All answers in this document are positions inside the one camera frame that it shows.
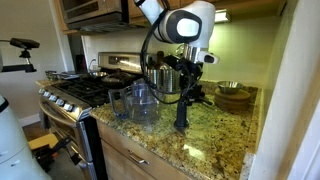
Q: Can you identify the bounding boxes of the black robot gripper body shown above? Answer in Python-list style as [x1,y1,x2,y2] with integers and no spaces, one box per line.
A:
[164,55,205,104]

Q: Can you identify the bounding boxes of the black grinding blade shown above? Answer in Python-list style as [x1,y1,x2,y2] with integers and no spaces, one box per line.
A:
[174,100,189,129]

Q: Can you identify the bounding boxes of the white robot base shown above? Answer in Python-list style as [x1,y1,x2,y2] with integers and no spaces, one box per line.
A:
[0,95,51,180]

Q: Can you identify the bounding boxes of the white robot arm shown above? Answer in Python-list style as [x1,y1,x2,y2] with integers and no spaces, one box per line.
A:
[133,0,219,103]

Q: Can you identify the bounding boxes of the clear plastic blender bowl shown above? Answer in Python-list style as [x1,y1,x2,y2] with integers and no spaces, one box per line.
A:
[108,79,160,123]

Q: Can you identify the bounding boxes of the steel utensil holder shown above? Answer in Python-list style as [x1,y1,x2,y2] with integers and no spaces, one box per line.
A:
[147,65,180,92]

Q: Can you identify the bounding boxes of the small steel bowl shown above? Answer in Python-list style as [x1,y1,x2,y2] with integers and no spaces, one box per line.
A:
[218,81,243,94]

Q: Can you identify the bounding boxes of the stacked wooden plates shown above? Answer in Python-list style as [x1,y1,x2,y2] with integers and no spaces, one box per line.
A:
[214,89,251,111]

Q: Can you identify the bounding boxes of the under-cabinet light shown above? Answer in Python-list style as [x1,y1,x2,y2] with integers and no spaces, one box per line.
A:
[215,10,231,23]

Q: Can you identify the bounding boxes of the pan with lid on stove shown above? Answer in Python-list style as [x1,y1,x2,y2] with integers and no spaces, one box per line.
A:
[102,69,135,89]

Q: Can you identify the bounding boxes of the steel over-range microwave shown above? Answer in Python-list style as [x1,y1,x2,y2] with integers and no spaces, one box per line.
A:
[59,0,129,32]

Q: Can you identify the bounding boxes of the stainless steel gas stove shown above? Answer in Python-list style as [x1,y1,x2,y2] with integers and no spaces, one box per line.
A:
[39,52,142,180]

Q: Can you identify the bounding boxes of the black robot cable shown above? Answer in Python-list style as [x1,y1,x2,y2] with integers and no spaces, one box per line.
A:
[139,6,198,105]

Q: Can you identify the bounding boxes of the wooden drawer with handle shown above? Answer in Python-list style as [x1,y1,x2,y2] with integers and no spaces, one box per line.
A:
[97,121,191,180]

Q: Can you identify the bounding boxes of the black camera on tripod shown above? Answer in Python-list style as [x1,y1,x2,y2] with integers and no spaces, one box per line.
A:
[1,38,40,73]

